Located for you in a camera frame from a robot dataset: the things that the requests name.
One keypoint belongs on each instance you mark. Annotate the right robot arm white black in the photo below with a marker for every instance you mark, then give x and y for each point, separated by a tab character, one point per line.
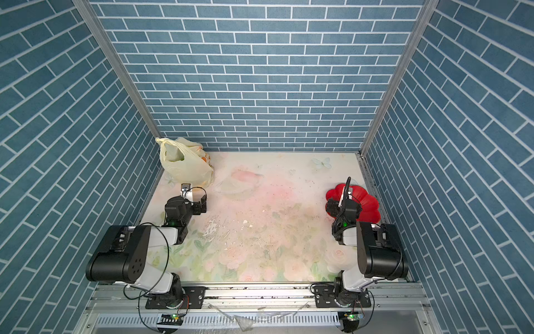
380	255

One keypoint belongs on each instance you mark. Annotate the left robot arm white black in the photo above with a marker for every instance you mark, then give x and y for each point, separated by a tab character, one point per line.
121	256

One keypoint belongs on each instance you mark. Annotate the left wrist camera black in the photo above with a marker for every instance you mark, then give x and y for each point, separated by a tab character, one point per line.
200	207

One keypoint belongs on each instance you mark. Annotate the yellowish plastic fruit-print bag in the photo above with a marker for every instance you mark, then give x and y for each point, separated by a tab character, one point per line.
185	161

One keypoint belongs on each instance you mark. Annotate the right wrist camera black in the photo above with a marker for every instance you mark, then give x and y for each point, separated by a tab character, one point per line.
332	208

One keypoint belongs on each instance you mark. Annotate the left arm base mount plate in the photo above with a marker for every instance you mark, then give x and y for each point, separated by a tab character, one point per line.
189	297

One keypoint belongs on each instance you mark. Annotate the left circuit board with wires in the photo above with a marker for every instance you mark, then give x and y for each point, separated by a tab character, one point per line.
169	323

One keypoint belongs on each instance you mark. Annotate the circuit board with wires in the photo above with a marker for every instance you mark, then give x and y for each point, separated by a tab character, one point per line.
350	321
169	323

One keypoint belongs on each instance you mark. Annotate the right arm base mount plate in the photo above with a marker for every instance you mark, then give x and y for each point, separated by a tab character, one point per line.
326	295

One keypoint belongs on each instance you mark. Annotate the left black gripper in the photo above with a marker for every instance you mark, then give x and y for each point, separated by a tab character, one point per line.
174	197

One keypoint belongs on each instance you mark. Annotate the red flower-shaped plastic plate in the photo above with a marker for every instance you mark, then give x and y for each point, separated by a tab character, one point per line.
370	205

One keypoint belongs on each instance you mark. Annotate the aluminium front rail frame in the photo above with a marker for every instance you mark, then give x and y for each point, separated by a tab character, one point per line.
396	308

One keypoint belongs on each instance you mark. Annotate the right circuit board with wires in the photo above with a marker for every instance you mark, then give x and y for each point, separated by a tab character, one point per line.
350	321

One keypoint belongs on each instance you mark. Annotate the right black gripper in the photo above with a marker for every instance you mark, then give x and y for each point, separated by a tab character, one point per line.
359	208

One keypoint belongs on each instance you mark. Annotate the crumpled clear plastic wrap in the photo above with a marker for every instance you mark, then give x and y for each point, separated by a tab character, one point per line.
247	321

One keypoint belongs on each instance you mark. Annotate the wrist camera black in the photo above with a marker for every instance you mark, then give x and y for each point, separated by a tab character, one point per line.
332	208
200	207

